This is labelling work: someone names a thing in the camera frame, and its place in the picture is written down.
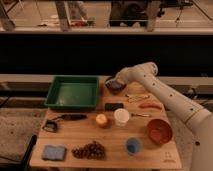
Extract light blue towel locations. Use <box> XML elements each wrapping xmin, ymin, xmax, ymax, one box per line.
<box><xmin>107</xmin><ymin>81</ymin><xmax>122</xmax><ymax>90</ymax></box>

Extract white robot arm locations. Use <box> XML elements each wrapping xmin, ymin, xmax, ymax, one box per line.
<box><xmin>108</xmin><ymin>62</ymin><xmax>213</xmax><ymax>171</ymax></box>

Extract purple bowl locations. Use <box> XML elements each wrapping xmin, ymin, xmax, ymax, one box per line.
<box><xmin>105</xmin><ymin>76</ymin><xmax>126</xmax><ymax>95</ymax></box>

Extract red-brown bowl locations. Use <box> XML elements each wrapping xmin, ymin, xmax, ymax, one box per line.
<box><xmin>146</xmin><ymin>119</ymin><xmax>173</xmax><ymax>145</ymax></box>

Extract yellow tongs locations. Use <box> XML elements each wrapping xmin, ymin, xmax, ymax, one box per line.
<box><xmin>126</xmin><ymin>94</ymin><xmax>149</xmax><ymax>103</ymax></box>

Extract black rectangular block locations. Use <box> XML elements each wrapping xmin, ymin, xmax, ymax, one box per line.
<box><xmin>105</xmin><ymin>103</ymin><xmax>124</xmax><ymax>111</ymax></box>

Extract orange carrot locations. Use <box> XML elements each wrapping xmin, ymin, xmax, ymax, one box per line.
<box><xmin>139</xmin><ymin>103</ymin><xmax>162</xmax><ymax>110</ymax></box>

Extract white plastic cup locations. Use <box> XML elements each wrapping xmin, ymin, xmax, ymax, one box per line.
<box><xmin>114</xmin><ymin>108</ymin><xmax>130</xmax><ymax>126</ymax></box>

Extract metal spoon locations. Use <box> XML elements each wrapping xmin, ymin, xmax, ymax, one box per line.
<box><xmin>131</xmin><ymin>113</ymin><xmax>152</xmax><ymax>118</ymax></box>

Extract yellow apple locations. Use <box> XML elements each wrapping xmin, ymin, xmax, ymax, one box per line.
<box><xmin>96</xmin><ymin>114</ymin><xmax>108</xmax><ymax>127</ymax></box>

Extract green plastic tray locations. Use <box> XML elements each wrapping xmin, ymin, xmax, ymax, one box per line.
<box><xmin>45</xmin><ymin>76</ymin><xmax>99</xmax><ymax>110</ymax></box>

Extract blue cup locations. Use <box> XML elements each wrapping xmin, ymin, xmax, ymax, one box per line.
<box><xmin>125</xmin><ymin>137</ymin><xmax>141</xmax><ymax>155</ymax></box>

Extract bunch of dark grapes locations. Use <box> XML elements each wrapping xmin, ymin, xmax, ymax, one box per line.
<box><xmin>71</xmin><ymin>141</ymin><xmax>106</xmax><ymax>160</ymax></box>

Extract blue sponge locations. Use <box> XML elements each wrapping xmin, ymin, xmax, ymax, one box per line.
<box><xmin>41</xmin><ymin>145</ymin><xmax>66</xmax><ymax>161</ymax></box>

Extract black handled knife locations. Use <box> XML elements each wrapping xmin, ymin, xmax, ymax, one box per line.
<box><xmin>52</xmin><ymin>114</ymin><xmax>87</xmax><ymax>121</ymax></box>

